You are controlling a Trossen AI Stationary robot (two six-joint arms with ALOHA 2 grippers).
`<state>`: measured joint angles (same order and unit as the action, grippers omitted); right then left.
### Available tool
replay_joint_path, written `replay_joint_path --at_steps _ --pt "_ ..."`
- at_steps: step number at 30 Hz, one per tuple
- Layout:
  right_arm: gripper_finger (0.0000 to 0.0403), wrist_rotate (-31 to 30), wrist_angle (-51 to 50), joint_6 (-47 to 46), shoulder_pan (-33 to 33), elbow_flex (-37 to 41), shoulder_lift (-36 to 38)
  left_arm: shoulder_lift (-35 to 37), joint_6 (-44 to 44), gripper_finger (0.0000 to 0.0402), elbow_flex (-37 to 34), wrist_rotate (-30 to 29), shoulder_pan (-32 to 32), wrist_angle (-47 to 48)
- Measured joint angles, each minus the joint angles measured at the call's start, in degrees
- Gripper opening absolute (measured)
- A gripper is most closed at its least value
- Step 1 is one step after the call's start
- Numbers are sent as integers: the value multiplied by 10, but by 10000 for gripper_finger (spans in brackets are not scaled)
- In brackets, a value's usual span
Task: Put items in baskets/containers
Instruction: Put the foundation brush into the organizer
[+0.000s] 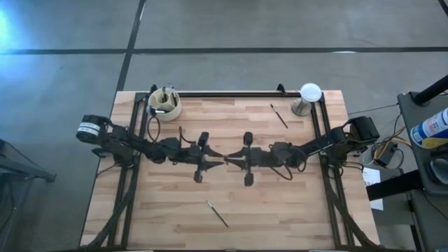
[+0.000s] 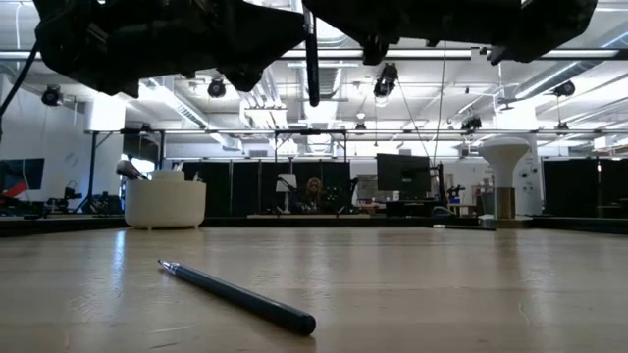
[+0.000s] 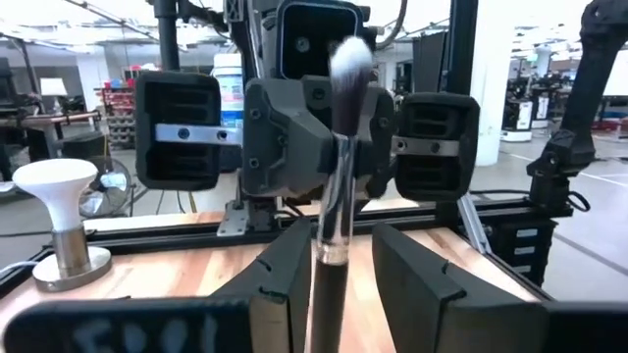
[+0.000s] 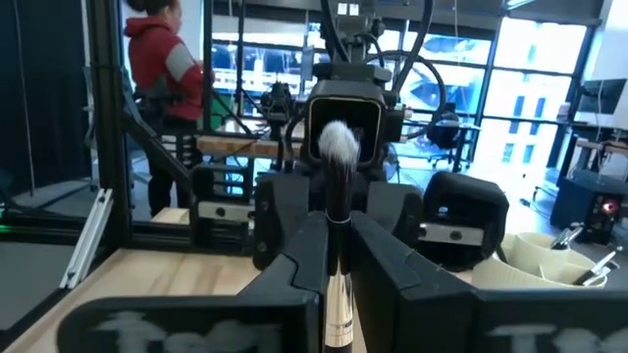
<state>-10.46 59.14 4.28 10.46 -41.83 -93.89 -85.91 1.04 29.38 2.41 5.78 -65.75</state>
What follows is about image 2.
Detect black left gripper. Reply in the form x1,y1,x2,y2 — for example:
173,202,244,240
31,0,306,98

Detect large fan-head makeup brush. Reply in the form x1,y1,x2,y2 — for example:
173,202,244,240
115,159,148,181

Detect black computer monitor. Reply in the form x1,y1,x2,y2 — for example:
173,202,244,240
376,153,432,200

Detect person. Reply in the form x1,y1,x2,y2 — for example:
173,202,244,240
293,176,335,215

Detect cream round compartment organizer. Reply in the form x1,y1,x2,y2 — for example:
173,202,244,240
124,169,208,230

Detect black partition panels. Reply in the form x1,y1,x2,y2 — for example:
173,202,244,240
542,157,628,220
181,160,352,217

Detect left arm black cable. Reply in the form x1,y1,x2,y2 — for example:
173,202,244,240
0,41,40,143

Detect white-shade desk lamp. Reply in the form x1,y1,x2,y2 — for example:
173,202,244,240
274,173,298,215

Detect white banner camera icons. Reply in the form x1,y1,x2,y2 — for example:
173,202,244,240
512,146,545,217

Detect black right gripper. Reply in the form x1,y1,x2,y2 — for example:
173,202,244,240
302,0,600,66

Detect black metal table frame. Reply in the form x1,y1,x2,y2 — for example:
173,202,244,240
0,213,628,236

